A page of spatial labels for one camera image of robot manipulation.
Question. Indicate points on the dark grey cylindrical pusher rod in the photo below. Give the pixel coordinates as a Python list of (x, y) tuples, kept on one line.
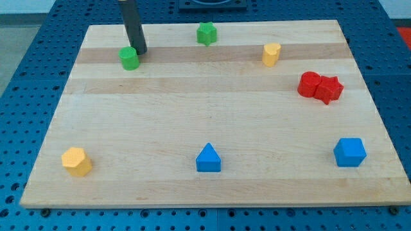
[(132, 22)]

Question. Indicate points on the light wooden board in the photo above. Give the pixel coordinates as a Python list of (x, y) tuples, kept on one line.
[(143, 129)]

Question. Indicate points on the blue pentagon house block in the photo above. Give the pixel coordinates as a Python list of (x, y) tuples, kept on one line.
[(208, 160)]

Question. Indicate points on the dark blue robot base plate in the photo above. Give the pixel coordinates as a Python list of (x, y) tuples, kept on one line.
[(210, 5)]

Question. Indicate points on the blue hexagon block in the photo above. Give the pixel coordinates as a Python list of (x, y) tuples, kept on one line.
[(349, 152)]

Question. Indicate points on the yellow hexagon block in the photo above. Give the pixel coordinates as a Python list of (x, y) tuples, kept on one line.
[(76, 162)]

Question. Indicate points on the red star block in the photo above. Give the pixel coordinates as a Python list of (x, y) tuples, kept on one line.
[(329, 89)]

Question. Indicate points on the red cylinder block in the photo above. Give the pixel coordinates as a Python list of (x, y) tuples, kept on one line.
[(308, 84)]

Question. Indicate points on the green cylinder block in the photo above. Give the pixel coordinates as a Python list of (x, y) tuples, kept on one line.
[(129, 58)]

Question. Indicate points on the green star block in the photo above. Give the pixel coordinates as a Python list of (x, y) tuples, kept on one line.
[(206, 33)]

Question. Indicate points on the yellow heart block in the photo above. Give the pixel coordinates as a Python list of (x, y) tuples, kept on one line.
[(271, 54)]

